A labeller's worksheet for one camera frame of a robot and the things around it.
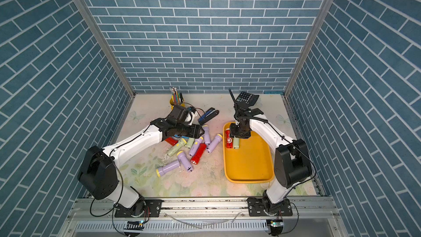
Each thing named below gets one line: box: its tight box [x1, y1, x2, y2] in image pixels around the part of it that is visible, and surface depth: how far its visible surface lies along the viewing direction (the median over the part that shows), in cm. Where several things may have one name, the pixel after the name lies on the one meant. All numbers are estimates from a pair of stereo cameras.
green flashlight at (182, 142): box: [166, 138, 188, 157], surface depth 93 cm
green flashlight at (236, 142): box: [233, 135, 240, 150], surface depth 94 cm
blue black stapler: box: [197, 107, 220, 126], surface depth 110 cm
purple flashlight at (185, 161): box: [176, 150, 194, 172], surface depth 88 cm
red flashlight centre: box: [190, 142, 207, 166], surface depth 90 cm
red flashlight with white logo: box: [225, 127, 233, 149], surface depth 95 cm
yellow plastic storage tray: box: [222, 121, 275, 183], surface depth 90 cm
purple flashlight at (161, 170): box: [155, 159, 181, 178], surface depth 84 cm
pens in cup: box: [169, 86, 185, 105], surface depth 104 cm
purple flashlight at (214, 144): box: [206, 133, 224, 154], surface depth 95 cm
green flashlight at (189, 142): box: [184, 137, 196, 150], surface depth 94 cm
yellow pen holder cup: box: [169, 95, 183, 111], surface depth 104 cm
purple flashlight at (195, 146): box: [188, 136, 204, 157], surface depth 93 cm
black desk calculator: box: [235, 91, 260, 109], surface depth 118 cm
